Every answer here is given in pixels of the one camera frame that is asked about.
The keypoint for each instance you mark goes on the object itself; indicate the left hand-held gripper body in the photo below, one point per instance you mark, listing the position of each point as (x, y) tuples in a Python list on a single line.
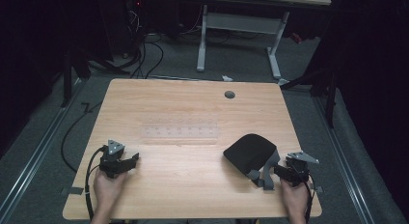
[(112, 162)]

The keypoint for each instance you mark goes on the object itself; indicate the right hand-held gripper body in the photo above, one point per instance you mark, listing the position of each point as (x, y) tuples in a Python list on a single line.
[(299, 167)]

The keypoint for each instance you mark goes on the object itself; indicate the black and grey cloth item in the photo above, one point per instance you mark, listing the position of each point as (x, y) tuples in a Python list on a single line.
[(250, 153)]

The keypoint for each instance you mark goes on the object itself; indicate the person's right hand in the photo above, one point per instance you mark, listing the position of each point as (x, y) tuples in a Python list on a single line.
[(295, 198)]

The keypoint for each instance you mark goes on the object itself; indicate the person's left hand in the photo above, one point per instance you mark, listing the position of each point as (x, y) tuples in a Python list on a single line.
[(106, 189)]

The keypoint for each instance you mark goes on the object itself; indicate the grey tape strip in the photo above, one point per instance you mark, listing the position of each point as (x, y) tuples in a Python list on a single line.
[(318, 189), (74, 190)]

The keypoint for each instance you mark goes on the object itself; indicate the clear plastic sheet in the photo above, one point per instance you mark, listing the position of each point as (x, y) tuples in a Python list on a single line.
[(180, 130)]

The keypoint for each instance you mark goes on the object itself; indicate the black metal stand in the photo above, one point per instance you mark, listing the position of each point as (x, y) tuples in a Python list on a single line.
[(329, 98), (67, 79)]

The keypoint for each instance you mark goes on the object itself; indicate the white paper scrap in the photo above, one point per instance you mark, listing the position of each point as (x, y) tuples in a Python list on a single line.
[(227, 78)]

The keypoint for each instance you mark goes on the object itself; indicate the red object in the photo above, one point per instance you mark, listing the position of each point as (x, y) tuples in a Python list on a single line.
[(296, 38)]

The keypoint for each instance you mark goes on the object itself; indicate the dark computer with red light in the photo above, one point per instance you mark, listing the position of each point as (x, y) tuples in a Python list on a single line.
[(135, 11)]

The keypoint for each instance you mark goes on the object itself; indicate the white-framed desk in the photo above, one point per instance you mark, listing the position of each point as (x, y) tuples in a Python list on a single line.
[(244, 22)]

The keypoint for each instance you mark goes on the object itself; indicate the metal floor rail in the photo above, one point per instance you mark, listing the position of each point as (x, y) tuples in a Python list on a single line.
[(35, 156), (347, 159)]

